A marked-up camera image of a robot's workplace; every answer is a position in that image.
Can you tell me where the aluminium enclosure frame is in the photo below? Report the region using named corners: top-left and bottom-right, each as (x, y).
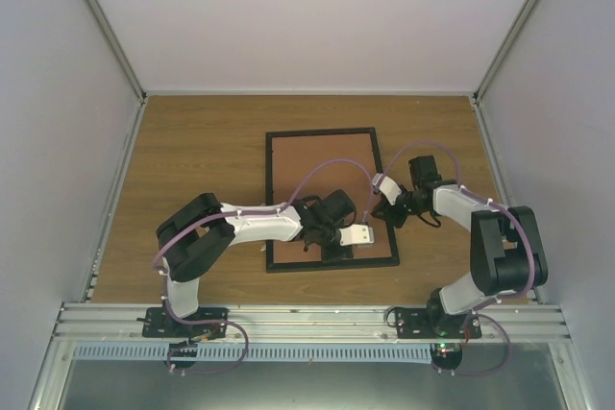
top-left (28, 0), bottom-right (615, 410)

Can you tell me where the brown backing board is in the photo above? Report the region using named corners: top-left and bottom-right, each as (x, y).
top-left (270, 133), bottom-right (394, 265)

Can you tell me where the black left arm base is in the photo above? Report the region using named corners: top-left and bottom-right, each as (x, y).
top-left (136, 305), bottom-right (229, 341)

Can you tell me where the black picture frame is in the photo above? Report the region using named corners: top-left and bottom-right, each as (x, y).
top-left (263, 126), bottom-right (401, 275)

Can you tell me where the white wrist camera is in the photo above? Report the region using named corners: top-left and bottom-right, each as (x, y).
top-left (339, 224), bottom-right (375, 247)
top-left (371, 173), bottom-right (402, 205)

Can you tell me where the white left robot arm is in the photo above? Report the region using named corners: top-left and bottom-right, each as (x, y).
top-left (154, 189), bottom-right (374, 337)

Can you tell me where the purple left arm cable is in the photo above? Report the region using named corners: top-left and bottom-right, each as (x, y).
top-left (151, 158), bottom-right (379, 375)

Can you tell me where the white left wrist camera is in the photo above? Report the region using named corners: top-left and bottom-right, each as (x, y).
top-left (339, 224), bottom-right (375, 247)

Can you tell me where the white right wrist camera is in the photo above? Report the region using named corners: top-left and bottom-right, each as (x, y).
top-left (371, 173), bottom-right (402, 205)

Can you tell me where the aluminium mounting rail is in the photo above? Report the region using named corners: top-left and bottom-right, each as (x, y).
top-left (53, 303), bottom-right (571, 344)

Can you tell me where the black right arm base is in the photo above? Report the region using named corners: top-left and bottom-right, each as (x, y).
top-left (383, 306), bottom-right (482, 342)

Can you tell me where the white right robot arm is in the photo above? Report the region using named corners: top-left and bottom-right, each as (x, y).
top-left (372, 156), bottom-right (549, 338)

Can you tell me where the grey slotted cable duct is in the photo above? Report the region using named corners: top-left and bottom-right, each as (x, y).
top-left (73, 342), bottom-right (431, 364)

